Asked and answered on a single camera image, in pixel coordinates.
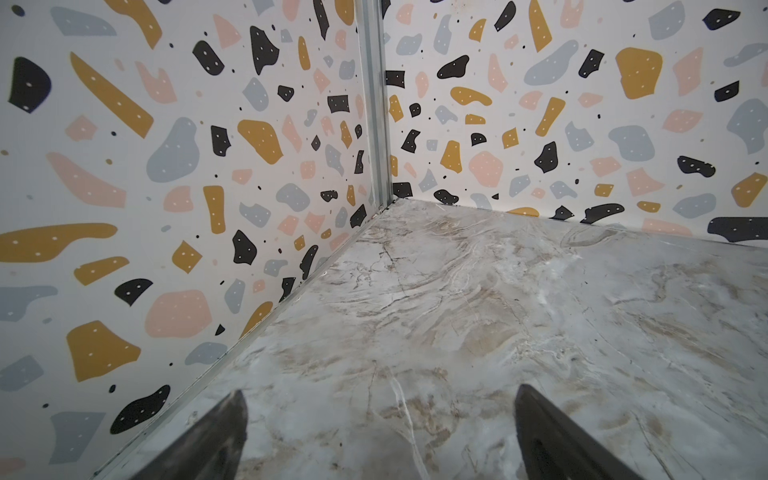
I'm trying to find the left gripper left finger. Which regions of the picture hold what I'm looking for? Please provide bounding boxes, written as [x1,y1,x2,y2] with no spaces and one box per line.
[132,390,248,480]

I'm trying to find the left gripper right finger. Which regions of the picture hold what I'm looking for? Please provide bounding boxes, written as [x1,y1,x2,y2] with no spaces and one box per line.
[514,384,641,480]

